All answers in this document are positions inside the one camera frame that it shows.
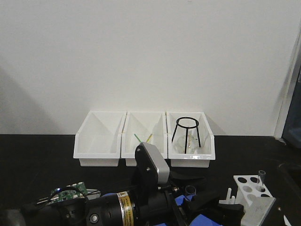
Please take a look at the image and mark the grey metal tray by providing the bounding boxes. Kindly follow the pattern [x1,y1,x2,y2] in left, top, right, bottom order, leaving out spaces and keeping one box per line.
[87,188,101,195]

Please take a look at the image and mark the black wire tripod stand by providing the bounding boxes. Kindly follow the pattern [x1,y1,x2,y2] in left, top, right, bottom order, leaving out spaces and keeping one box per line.
[172,116,201,153]

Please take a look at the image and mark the white storage bin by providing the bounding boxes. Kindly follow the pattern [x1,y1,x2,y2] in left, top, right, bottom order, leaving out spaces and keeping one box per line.
[73,111,127,167]
[121,112,168,167]
[166,112,215,168]

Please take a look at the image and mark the clear glass test tube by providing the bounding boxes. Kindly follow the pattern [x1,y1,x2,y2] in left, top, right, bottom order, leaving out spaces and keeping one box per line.
[184,185,197,202]

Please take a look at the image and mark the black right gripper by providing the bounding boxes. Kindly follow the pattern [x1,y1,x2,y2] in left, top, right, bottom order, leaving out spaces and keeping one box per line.
[262,198,301,226]

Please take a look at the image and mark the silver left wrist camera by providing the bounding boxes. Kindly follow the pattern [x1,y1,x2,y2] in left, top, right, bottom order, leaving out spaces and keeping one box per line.
[135,142,170,186]

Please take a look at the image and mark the right white storage bin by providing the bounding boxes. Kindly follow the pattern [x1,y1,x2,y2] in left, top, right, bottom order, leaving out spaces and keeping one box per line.
[166,112,215,168]

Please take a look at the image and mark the blue plastic tray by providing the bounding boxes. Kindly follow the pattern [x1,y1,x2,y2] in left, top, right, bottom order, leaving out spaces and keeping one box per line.
[161,193,227,226]

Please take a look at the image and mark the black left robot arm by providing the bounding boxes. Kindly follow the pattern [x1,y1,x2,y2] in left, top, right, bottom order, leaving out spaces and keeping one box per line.
[0,146,244,226]

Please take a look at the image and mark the test tube standing in rack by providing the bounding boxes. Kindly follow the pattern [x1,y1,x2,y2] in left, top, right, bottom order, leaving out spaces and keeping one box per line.
[257,170,266,192]

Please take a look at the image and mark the middle white storage bin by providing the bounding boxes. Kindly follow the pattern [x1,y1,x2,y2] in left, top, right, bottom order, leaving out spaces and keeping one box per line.
[121,112,168,167]

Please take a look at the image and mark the left white storage bin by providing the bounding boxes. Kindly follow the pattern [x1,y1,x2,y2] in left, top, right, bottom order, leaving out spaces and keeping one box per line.
[73,111,127,167]

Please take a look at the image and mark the clear glass flask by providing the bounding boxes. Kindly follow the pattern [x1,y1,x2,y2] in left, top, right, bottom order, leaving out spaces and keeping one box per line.
[175,134,199,154]

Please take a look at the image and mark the blue-grey pegboard drying rack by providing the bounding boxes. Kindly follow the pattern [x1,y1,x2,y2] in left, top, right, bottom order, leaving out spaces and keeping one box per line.
[282,69,301,149]

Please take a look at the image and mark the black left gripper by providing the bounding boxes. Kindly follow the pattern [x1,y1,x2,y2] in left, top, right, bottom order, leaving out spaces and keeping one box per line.
[130,150,244,226]

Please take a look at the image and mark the green and yellow spatulas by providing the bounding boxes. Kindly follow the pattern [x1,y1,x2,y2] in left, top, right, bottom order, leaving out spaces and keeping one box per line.
[134,133,153,143]

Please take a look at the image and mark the white test tube rack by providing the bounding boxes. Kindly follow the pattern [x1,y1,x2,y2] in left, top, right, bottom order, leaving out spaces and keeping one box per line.
[219,175,273,211]

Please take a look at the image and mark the green circuit board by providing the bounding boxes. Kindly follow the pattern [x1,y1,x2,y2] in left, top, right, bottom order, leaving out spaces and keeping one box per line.
[50,182,88,203]

